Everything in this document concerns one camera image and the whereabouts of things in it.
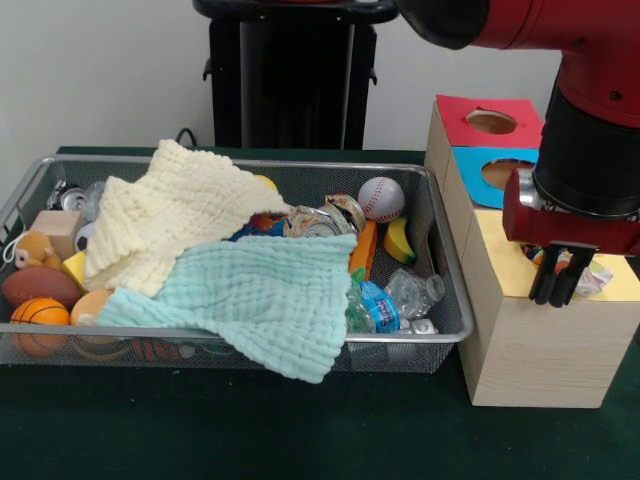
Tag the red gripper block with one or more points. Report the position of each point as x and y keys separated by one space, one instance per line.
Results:
x=560 y=227

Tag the cream waffle cloth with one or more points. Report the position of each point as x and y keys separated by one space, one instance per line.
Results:
x=165 y=215

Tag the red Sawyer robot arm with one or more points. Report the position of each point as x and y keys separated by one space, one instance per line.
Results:
x=590 y=125

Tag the wooden box with three holes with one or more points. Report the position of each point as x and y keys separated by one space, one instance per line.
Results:
x=540 y=350

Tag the clear crushed bottle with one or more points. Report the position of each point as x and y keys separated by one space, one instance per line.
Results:
x=412 y=295

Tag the yellow foam banana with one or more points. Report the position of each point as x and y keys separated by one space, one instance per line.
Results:
x=397 y=242

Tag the crushed bottle with blue label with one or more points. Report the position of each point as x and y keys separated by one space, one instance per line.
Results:
x=380 y=305

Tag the white baseball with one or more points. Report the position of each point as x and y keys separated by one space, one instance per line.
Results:
x=382 y=199

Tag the orange toy carrot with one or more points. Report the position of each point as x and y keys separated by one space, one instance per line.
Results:
x=364 y=250

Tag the crushed printed can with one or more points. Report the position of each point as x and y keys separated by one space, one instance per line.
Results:
x=350 y=207

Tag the crushed silver can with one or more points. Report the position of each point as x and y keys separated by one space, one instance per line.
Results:
x=312 y=227

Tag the mint waffle cloth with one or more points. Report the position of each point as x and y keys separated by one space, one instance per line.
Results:
x=250 y=300

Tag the dark green table cloth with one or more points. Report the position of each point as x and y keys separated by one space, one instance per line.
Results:
x=200 y=430

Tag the peach foam ball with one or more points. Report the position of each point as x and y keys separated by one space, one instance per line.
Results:
x=87 y=307

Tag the yellow foam block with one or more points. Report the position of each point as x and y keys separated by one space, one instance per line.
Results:
x=76 y=267

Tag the plain wooden cube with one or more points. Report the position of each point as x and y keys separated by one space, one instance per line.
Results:
x=55 y=227

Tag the small brown football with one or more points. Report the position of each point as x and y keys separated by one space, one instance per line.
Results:
x=40 y=285

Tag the small orange basketball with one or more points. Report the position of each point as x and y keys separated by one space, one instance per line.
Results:
x=39 y=315

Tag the brown plush monkey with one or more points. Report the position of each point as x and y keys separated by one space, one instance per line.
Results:
x=32 y=250

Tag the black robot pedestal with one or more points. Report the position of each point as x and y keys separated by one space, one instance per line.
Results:
x=290 y=100

